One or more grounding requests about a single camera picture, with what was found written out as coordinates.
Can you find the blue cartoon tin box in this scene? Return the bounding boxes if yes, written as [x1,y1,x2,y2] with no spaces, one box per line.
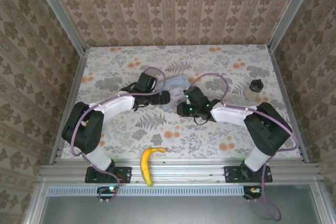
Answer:
[157,74,191,111]

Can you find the small jar with black lid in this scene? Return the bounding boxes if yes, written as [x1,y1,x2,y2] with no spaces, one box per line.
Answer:
[246,79,264,102]

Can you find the yellow banana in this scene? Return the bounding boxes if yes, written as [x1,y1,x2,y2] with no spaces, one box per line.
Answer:
[140,147,167,188]

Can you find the small circuit board green light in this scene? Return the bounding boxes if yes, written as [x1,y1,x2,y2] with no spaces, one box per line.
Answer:
[96,185,119,201]

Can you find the grey metal panel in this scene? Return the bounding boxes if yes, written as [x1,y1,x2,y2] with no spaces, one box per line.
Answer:
[39,195,322,224]

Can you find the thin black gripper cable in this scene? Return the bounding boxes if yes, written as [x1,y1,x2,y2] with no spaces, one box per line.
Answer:
[193,115,211,125]

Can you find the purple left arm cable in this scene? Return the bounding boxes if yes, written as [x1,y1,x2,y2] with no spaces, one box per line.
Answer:
[70,66,166,204]

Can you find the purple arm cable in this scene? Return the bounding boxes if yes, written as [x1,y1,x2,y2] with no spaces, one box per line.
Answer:
[70,66,166,204]
[187,73,300,222]

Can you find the aluminium mounting rail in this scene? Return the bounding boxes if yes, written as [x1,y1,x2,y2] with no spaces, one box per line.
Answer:
[39,159,322,184]

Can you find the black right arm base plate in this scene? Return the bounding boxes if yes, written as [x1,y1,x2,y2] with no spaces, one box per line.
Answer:
[223,165,273,184]

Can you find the aluminium side rail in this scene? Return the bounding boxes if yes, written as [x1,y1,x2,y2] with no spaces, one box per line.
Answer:
[267,48,311,164]
[49,50,89,166]

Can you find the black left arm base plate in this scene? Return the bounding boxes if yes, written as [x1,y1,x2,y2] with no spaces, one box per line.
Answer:
[85,166,132,184]

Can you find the grey slotted cable duct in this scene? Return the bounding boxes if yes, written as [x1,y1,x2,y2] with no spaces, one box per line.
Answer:
[47,185,244,197]

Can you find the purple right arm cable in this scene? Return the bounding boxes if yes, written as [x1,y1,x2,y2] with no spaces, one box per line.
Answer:
[187,73,300,222]

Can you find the aluminium corner post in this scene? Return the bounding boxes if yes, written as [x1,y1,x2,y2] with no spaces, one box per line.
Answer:
[30,0,89,55]
[267,0,320,52]

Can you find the aluminium lower frame rail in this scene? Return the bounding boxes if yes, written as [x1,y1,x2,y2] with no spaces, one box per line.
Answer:
[309,182,333,224]
[25,182,48,224]

